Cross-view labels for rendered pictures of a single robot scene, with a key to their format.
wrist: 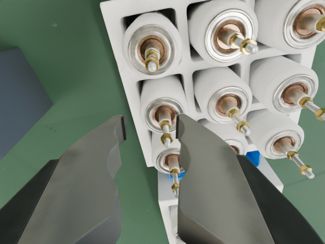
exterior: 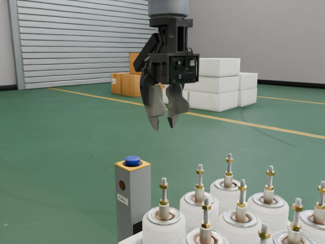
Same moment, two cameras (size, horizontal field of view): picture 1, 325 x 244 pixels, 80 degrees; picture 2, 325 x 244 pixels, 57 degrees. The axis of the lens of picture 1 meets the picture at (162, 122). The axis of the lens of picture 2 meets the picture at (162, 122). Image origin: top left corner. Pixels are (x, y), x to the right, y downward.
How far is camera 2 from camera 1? 0.66 m
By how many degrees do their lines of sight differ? 103
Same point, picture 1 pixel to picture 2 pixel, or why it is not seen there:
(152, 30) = (157, 208)
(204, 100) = (223, 223)
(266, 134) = not seen: hidden behind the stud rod
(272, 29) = (217, 193)
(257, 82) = not seen: hidden behind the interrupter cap
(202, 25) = (182, 201)
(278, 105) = (269, 205)
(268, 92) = (254, 206)
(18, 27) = not seen: outside the picture
